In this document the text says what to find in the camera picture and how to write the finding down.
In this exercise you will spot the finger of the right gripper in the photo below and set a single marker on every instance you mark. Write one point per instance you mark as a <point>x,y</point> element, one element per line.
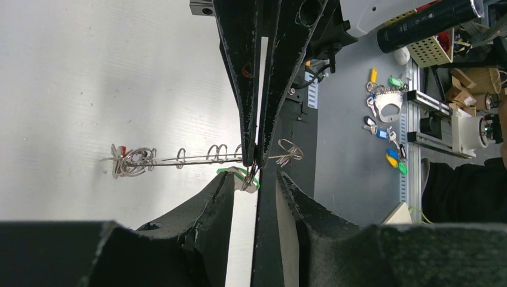
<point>238,25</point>
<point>292,24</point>

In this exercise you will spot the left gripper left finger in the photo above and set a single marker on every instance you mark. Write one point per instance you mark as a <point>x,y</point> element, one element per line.
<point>194,237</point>

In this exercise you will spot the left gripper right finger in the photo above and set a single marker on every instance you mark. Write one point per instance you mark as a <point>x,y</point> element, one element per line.
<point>316,245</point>

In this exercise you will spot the green headed key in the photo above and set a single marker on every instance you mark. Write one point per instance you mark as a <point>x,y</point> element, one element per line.
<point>240,182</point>

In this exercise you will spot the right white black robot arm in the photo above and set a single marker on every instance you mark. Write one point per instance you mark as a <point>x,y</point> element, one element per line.
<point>264,43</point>

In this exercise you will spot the spare silver keyring disc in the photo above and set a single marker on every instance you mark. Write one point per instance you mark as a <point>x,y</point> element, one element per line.
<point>380,97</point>

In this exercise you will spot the white smartphone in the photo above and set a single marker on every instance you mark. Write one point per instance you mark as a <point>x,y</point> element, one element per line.
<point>400,215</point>

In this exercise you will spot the yellow key tag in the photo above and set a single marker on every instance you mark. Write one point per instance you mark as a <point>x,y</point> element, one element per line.
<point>373,75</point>

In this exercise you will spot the blue key tag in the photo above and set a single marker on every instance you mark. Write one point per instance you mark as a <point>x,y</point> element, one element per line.
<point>383,133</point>

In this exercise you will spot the green key tag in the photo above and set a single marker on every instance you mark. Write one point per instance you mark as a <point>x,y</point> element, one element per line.
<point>396,82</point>

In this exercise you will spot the beige perforated basket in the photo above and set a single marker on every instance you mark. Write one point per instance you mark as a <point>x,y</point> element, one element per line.
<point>434,50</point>

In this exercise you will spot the person in black clothes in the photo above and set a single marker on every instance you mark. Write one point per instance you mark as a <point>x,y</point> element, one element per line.
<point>466,193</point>

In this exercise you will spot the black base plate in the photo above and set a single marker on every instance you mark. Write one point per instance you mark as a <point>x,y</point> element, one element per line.
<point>298,124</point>

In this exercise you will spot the right white cable duct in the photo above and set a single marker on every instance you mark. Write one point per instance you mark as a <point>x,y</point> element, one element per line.
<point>312,94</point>

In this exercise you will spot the aluminium frame rail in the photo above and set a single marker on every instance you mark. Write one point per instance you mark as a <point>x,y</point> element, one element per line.
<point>412,137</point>

